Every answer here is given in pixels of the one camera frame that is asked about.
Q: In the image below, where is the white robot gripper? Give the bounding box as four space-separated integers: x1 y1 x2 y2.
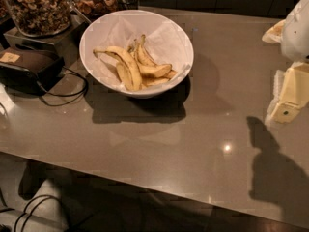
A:
262 0 309 126

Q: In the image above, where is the long yellow banana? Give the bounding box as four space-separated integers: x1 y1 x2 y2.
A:
93 46 142 91

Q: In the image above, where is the white paper bowl liner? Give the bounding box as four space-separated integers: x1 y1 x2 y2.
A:
84 11 193 94

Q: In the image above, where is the yellow banana bunch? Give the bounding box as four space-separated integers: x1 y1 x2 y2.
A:
127 35 177 88

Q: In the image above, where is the white ceramic bowl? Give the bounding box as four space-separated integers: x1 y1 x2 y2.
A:
78 9 195 100

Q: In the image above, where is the metal jar stand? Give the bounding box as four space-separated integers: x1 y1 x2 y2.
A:
4 15 88 67

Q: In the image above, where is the large glass nut jar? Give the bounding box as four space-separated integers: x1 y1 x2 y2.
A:
4 0 70 38

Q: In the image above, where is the black card reader device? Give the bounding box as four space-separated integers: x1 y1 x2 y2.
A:
0 47 65 95

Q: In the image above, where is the black device cable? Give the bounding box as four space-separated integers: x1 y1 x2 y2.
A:
36 66 90 108

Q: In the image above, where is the black floor cable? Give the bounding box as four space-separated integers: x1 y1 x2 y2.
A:
0 187 66 232

